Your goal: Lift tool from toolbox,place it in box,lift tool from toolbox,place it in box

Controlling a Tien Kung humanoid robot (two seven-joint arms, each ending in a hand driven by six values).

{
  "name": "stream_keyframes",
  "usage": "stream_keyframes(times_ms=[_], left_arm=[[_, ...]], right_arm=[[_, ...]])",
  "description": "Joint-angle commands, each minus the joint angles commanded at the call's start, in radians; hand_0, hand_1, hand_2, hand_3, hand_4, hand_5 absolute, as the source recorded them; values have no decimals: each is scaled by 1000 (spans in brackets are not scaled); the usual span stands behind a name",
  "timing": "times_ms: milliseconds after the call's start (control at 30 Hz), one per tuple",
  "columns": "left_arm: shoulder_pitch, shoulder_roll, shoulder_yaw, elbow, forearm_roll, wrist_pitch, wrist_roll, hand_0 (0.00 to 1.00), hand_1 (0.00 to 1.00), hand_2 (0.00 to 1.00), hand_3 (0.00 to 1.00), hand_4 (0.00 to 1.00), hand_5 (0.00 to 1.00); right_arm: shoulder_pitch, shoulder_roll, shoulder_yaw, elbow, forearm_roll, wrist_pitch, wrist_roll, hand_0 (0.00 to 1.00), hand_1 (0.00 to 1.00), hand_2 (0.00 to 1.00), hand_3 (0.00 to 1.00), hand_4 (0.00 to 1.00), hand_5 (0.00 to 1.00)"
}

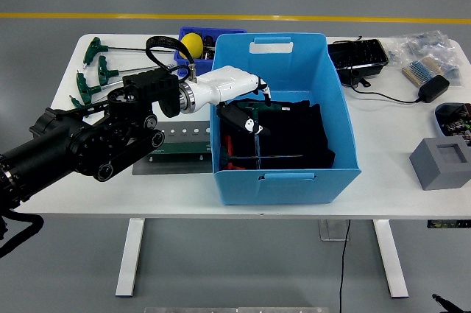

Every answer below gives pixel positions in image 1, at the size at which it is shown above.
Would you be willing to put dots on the yellow ball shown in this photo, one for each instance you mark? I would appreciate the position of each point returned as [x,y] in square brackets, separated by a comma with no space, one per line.
[193,44]

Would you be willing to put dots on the black cloth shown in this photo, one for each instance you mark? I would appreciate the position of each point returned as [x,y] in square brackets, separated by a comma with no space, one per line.
[294,132]

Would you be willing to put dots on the black parts in bin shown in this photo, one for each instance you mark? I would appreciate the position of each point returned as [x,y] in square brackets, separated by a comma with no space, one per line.
[209,42]

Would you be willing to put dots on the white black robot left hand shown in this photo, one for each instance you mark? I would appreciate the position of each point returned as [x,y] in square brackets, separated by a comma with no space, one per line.
[224,83]

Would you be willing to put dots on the grey block with recess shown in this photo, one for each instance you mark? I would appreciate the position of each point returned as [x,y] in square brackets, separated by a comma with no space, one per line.
[441,176]

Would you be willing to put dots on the small dark blue bin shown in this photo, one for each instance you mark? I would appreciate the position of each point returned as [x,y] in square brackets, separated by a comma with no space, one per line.
[230,30]

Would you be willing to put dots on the black power adapter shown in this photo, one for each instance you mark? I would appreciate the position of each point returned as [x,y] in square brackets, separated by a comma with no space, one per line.
[434,88]

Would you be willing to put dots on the grey-blue tray of parts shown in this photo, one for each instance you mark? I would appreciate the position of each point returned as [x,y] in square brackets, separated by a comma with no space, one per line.
[452,114]

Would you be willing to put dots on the resistor strip bundle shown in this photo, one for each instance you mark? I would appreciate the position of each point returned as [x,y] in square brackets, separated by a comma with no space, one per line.
[419,70]

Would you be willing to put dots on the black plastic tray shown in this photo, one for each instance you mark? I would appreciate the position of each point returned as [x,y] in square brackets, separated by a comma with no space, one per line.
[357,55]

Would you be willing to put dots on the table control panel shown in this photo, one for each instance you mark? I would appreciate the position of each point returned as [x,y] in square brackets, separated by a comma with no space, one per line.
[449,224]

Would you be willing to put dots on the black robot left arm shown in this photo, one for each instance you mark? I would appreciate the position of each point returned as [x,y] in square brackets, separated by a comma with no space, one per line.
[73,143]

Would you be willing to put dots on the white table leg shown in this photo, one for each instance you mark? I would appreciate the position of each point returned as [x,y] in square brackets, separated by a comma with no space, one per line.
[129,254]
[392,257]

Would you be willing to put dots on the large blue folding box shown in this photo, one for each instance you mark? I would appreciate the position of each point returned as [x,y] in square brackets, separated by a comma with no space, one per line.
[287,191]

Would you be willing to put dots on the green metal hex key stand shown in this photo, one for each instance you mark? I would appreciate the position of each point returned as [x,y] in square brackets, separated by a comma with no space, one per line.
[184,147]

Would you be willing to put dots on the grey table foot plate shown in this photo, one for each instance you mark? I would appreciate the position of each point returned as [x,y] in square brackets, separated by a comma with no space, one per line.
[331,232]

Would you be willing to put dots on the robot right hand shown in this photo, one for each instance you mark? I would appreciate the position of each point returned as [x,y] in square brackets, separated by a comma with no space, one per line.
[443,302]

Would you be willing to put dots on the clear plastic parts bag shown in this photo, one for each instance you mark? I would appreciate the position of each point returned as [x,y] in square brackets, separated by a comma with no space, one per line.
[423,44]

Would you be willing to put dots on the red cloth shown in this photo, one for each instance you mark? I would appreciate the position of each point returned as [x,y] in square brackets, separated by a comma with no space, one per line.
[229,143]

